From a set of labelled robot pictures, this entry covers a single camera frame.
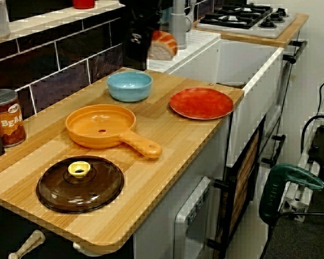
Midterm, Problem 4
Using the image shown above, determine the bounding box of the white toy sink unit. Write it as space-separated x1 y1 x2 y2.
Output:
147 29 284 168

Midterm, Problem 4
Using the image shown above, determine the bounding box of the red plate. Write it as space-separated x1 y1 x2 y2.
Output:
169 87 234 120

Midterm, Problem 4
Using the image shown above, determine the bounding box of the salmon nigiri sushi toy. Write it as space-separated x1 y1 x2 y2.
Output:
147 30 178 61

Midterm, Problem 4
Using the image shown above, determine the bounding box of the orange toy frying pan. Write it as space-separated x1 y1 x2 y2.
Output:
65 104 163 159

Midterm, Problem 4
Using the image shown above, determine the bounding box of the black looped cable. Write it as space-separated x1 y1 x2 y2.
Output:
300 115 324 152

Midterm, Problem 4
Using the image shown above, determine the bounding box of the red sauce bottle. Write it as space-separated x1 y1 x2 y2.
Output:
72 0 96 10

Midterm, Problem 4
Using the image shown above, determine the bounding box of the white round knob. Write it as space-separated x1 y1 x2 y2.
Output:
72 241 98 257

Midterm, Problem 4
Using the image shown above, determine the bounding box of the light blue bowl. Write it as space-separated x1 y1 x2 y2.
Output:
106 71 153 103

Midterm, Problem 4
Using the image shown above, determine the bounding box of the cream wooden handle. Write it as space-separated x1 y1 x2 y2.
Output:
8 230 46 259

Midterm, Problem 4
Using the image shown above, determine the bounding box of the teal plastic bin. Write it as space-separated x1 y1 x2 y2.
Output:
160 6 174 24

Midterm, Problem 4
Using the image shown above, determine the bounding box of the aluminium extrusion piece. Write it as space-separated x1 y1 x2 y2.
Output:
277 181 314 222

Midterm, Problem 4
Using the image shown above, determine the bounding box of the black tool cable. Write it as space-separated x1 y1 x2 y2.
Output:
279 211 324 217

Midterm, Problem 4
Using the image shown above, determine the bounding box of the black drawer handle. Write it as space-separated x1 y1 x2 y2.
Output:
261 134 286 167

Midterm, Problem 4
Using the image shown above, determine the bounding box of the grey oven handle bar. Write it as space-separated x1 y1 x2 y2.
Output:
282 39 308 65

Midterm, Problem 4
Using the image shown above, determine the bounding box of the toy gas stove top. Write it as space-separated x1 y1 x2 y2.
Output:
195 2 298 39

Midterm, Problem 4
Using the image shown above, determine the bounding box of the grey dishwasher panel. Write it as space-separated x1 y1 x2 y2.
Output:
173 176 213 259

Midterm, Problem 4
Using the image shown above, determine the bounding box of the grey toy faucet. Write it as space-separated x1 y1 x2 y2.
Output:
169 0 197 51

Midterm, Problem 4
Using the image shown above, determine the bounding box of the dark grey cabinet post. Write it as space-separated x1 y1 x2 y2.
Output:
123 60 148 71

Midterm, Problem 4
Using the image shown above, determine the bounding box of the toy beans can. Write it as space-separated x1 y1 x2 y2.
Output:
0 88 27 148

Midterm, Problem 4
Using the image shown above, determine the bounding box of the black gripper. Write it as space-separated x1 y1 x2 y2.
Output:
118 0 164 64

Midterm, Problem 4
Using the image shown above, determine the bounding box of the wooden door with black frame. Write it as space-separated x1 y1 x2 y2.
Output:
207 114 267 259

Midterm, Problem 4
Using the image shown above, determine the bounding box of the brown lid with yellow knob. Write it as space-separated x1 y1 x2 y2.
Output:
36 155 125 214

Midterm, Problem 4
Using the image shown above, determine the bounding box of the green power tool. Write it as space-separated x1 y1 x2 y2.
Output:
258 163 324 224

